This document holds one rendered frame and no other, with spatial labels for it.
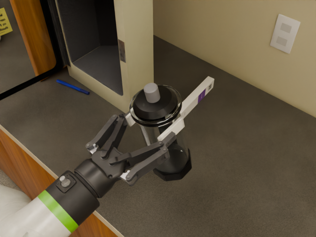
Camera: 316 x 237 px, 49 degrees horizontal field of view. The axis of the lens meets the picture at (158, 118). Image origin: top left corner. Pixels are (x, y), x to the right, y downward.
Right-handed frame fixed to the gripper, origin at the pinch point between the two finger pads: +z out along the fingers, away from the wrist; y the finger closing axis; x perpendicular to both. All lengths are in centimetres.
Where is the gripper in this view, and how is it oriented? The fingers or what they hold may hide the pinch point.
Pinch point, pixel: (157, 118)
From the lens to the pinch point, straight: 73.3
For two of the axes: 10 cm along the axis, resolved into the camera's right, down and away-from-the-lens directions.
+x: 1.9, 6.4, 7.4
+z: 6.8, -6.3, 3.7
